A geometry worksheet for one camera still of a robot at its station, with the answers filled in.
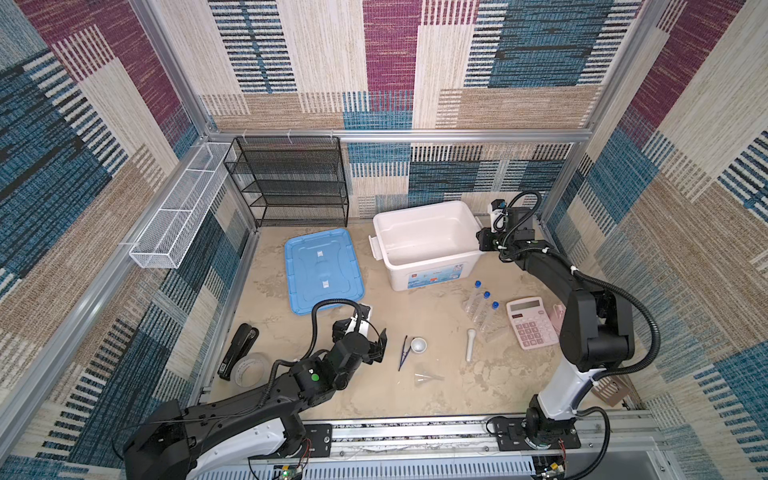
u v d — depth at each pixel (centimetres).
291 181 109
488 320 86
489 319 86
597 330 49
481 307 85
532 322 91
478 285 83
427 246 115
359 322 66
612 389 81
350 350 57
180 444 41
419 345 87
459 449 73
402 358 87
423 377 83
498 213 84
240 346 88
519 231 72
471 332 90
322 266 108
